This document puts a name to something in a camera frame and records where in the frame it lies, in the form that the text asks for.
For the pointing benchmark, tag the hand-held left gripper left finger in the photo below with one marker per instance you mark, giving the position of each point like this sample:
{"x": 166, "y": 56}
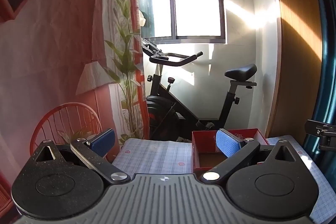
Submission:
{"x": 103, "y": 141}

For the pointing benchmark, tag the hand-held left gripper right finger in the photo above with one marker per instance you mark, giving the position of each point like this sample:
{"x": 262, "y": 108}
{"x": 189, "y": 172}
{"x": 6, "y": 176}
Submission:
{"x": 227, "y": 144}

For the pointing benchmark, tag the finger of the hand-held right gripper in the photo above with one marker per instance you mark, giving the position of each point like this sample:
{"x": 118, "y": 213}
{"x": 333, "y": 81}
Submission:
{"x": 324, "y": 129}

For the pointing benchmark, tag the red cardboard box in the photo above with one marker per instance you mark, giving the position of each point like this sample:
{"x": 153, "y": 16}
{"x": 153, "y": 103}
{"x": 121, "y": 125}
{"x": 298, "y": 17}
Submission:
{"x": 204, "y": 141}

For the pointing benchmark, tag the blue plaid bed sheet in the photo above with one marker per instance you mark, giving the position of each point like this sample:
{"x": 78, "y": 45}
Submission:
{"x": 157, "y": 158}

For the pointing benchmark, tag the black exercise bike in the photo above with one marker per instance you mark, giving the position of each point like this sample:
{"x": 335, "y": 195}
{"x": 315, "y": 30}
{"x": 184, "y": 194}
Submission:
{"x": 160, "y": 108}

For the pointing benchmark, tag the wooden board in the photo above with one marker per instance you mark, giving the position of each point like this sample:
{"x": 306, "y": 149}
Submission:
{"x": 296, "y": 69}

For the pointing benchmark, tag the teal pole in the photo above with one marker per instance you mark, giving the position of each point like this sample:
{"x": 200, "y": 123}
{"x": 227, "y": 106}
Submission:
{"x": 325, "y": 56}

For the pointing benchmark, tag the printed backdrop cloth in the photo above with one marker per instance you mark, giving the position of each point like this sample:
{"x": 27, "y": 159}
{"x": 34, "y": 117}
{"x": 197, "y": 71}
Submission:
{"x": 52, "y": 56}

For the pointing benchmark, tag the white hanging cloth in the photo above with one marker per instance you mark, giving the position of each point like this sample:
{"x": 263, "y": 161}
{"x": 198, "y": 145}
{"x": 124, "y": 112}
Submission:
{"x": 142, "y": 18}

